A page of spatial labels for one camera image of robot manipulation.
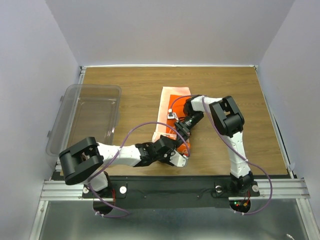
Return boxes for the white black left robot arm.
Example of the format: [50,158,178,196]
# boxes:
[59,136,186,197]

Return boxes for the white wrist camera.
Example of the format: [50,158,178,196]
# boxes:
[170,150,189,168]
[167,108,179,121]

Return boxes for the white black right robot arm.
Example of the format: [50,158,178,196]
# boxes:
[174,95,254,195]

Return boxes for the clear plastic bin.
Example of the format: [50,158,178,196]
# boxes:
[46,84,122,157]

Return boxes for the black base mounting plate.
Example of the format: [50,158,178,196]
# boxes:
[98,175,260,209]

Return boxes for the orange white cartoon towel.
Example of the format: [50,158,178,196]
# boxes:
[151,86,191,143]

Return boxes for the aluminium frame rail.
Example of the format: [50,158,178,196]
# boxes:
[40,178,311,201]

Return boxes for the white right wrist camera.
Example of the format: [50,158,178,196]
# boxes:
[167,108,179,121]

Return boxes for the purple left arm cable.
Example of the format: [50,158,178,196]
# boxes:
[88,121,191,218]

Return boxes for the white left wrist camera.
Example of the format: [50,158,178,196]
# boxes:
[170,150,189,168]

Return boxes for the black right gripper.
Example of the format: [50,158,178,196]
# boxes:
[173,110,204,146]

